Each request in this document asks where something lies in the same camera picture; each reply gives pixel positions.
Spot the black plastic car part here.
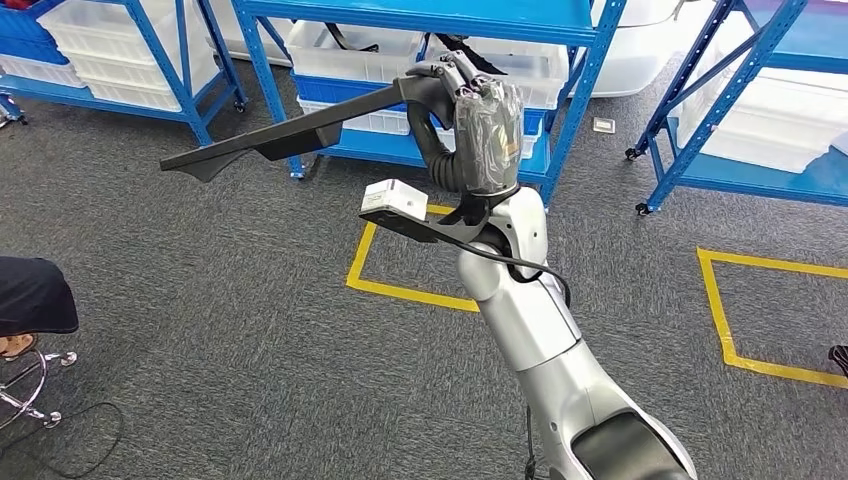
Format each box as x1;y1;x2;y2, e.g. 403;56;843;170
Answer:
159;72;460;185

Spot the black part in bin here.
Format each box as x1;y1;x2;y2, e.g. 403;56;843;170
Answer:
323;22;382;54
433;32;509;76

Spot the white car with red stripe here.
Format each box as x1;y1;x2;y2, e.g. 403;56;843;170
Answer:
210;0;727;101

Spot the large white plastic bin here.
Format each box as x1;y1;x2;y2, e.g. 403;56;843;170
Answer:
667;62;848;176

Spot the person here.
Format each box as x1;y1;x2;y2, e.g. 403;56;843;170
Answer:
0;256;81;364

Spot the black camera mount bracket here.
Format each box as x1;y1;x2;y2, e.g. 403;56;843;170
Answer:
358;192;498;246

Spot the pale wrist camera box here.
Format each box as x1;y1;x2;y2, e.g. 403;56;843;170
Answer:
360;178;431;224

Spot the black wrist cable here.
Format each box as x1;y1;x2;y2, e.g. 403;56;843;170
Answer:
452;238;574;309

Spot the black knotted hanging cable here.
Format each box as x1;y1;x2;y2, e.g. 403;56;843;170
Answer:
521;405;539;480

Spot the black floor cable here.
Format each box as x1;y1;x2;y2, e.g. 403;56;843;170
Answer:
0;402;126;480

